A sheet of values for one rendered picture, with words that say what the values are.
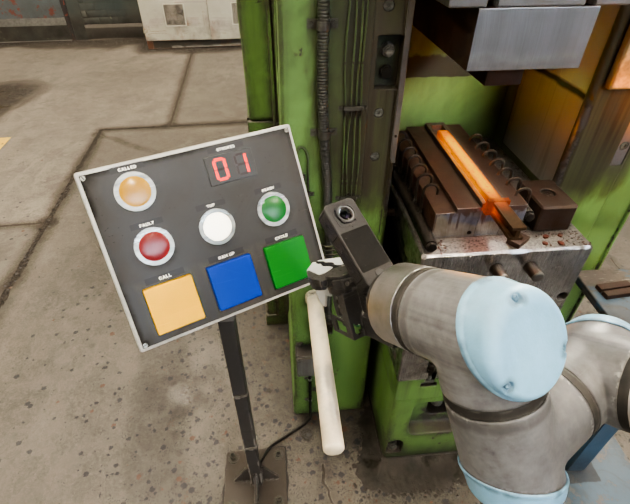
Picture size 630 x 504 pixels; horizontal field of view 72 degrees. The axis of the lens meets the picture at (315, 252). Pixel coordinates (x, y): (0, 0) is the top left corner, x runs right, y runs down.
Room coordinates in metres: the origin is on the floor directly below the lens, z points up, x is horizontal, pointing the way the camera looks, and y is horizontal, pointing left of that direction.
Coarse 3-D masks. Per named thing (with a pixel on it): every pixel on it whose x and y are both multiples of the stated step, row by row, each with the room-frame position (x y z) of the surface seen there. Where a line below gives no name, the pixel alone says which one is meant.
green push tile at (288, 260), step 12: (288, 240) 0.59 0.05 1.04; (300, 240) 0.60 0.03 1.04; (264, 252) 0.57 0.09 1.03; (276, 252) 0.57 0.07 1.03; (288, 252) 0.58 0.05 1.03; (300, 252) 0.59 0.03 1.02; (276, 264) 0.56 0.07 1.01; (288, 264) 0.57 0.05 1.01; (300, 264) 0.57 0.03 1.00; (276, 276) 0.55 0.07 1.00; (288, 276) 0.55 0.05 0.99; (300, 276) 0.56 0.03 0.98; (276, 288) 0.54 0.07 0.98
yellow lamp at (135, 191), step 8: (136, 176) 0.56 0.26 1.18; (120, 184) 0.55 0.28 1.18; (128, 184) 0.55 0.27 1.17; (136, 184) 0.56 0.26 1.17; (144, 184) 0.56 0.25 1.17; (120, 192) 0.54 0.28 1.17; (128, 192) 0.54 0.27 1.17; (136, 192) 0.55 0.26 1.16; (144, 192) 0.55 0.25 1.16; (128, 200) 0.54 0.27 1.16; (136, 200) 0.54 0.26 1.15; (144, 200) 0.55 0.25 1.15
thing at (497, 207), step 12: (444, 132) 1.11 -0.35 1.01; (444, 144) 1.06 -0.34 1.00; (456, 144) 1.03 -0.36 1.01; (456, 156) 0.97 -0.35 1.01; (468, 156) 0.97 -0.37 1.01; (468, 168) 0.91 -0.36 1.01; (480, 180) 0.85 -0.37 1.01; (480, 192) 0.82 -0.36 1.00; (492, 192) 0.80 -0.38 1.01; (492, 204) 0.76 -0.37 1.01; (504, 204) 0.75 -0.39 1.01; (492, 216) 0.74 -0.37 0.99; (504, 216) 0.71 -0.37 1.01; (516, 216) 0.71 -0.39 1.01; (504, 228) 0.70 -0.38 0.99; (516, 228) 0.67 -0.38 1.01
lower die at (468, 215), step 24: (408, 144) 1.09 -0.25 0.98; (432, 144) 1.07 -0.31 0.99; (408, 168) 0.98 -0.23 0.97; (432, 168) 0.94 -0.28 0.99; (456, 168) 0.93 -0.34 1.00; (480, 168) 0.92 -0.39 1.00; (432, 192) 0.85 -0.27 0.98; (456, 192) 0.83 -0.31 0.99; (504, 192) 0.83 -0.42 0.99; (432, 216) 0.77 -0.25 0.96; (456, 216) 0.77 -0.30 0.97; (480, 216) 0.77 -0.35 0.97
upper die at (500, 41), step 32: (416, 0) 1.09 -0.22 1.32; (448, 32) 0.87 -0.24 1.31; (480, 32) 0.76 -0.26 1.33; (512, 32) 0.77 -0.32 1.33; (544, 32) 0.77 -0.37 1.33; (576, 32) 0.78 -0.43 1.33; (480, 64) 0.76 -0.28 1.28; (512, 64) 0.77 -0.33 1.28; (544, 64) 0.77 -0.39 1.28; (576, 64) 0.78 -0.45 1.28
